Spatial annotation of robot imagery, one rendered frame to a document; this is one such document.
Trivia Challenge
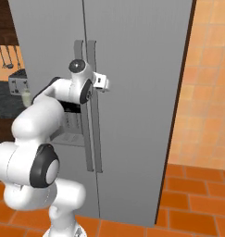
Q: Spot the grey fridge door handle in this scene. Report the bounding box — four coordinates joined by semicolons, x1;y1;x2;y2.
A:
73;39;95;172
87;39;104;173

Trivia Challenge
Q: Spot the plain grey fridge door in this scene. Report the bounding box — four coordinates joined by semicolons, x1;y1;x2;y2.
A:
81;0;194;229

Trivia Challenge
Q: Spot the hanging dark kitchen tool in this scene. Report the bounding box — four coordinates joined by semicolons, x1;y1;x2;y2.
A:
13;45;22;70

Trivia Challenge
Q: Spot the dark wood wall cupboard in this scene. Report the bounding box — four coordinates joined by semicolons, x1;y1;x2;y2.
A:
0;0;19;47

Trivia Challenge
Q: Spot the dark wood base cupboard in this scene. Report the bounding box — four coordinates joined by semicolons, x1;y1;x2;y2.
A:
0;118;16;150

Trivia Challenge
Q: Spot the grey fridge door with dispenser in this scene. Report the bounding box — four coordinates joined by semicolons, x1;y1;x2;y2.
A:
6;0;100;218

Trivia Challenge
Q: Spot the pale glass of lemonade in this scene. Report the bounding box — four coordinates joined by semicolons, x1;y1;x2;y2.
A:
21;88;32;108

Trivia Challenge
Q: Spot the silver toaster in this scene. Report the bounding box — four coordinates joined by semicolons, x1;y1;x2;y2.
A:
7;69;31;96

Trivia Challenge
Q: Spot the hanging dark spoon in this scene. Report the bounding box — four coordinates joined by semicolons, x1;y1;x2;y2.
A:
0;45;8;69

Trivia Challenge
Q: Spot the hanging dark ladle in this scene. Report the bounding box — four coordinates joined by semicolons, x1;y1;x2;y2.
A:
5;45;15;70

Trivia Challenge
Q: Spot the dark fridge casing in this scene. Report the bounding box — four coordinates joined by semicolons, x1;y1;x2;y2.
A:
154;0;198;229

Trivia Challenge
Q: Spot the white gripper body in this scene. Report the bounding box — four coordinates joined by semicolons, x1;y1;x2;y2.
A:
101;77;111;94

